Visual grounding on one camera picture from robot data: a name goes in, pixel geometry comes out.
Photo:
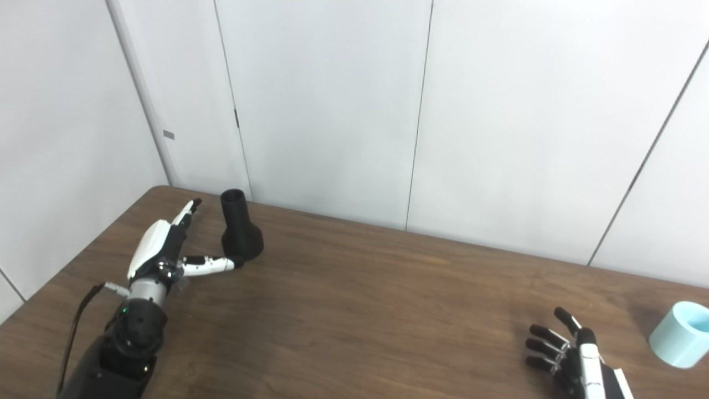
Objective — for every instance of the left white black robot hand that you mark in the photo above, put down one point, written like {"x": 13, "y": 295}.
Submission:
{"x": 152, "y": 246}

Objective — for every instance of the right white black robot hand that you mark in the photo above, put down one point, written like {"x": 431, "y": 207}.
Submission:
{"x": 584, "y": 366}

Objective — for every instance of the black plastic nozzle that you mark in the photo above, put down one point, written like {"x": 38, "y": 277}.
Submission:
{"x": 241, "y": 235}

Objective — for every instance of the light blue cup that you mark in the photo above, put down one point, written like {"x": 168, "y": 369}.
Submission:
{"x": 678, "y": 341}

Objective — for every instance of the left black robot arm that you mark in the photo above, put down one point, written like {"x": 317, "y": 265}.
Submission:
{"x": 130, "y": 338}

